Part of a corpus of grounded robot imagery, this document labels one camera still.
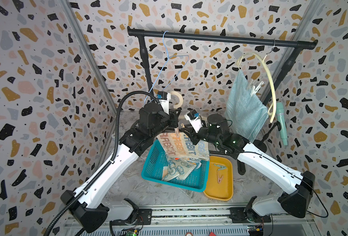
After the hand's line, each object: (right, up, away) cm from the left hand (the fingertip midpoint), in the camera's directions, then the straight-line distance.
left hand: (182, 109), depth 64 cm
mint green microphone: (+53, -3, +14) cm, 54 cm away
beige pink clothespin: (-3, -10, +6) cm, 12 cm away
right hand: (+1, -8, +4) cm, 9 cm away
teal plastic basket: (-17, -32, +25) cm, 45 cm away
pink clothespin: (+22, -39, +21) cm, 49 cm away
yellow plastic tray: (+21, -42, +21) cm, 52 cm away
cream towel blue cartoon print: (-2, -32, +22) cm, 39 cm away
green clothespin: (+24, -33, +26) cm, 48 cm away
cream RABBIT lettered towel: (0, -18, +12) cm, 21 cm away
